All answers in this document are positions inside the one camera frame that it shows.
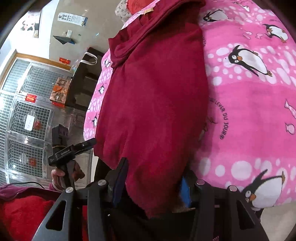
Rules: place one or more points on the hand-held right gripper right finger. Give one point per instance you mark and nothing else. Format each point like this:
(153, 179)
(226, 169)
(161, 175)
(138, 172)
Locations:
(186, 192)

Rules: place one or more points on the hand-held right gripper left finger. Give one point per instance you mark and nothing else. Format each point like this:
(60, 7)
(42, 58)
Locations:
(120, 183)

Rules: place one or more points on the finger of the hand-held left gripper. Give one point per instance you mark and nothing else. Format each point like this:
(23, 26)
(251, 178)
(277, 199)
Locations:
(86, 143)

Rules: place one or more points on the dark red sweater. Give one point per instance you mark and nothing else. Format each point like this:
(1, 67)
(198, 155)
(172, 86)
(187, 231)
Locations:
(150, 104)

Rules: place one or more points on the person's left forearm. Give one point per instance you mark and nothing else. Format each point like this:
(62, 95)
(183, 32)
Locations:
(23, 188)

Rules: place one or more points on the person's left hand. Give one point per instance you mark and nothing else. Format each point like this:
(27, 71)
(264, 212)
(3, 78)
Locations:
(78, 172)

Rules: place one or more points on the red paper door decoration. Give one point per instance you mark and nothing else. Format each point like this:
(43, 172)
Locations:
(33, 161)
(37, 125)
(30, 97)

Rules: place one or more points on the white paper notice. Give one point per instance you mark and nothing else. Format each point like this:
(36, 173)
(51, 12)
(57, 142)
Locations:
(30, 121)

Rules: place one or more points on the dark wooden table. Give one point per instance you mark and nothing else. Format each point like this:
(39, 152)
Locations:
(83, 92)

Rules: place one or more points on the person's black trousers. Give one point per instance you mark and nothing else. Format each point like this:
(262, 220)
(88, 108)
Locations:
(150, 229)

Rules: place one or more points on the metal grille door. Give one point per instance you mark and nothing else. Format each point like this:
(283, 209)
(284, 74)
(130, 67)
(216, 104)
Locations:
(23, 111)

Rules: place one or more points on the orange gift box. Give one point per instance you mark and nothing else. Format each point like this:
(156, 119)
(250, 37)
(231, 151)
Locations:
(60, 92)

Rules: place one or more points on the person's red top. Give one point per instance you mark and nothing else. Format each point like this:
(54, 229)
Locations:
(20, 215)

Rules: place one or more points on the red paper sign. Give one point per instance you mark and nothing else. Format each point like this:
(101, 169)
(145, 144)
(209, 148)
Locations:
(64, 61)

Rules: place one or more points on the pink penguin printed blanket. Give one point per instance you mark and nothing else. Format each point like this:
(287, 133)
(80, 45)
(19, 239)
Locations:
(242, 115)

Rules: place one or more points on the eye chart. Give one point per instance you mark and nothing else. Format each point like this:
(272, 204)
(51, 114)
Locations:
(71, 18)

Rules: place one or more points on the floral pillow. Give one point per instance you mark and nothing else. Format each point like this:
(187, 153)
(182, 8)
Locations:
(122, 14)

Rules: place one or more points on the red heart ruffled cushion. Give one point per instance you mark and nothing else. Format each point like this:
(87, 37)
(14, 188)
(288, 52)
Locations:
(136, 5)

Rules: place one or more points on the black wall shelf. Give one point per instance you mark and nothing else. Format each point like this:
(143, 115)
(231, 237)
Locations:
(63, 39)

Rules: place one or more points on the white wall switch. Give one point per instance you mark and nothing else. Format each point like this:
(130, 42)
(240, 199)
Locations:
(69, 33)

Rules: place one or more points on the wall poster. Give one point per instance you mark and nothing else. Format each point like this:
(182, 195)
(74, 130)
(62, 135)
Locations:
(30, 23)

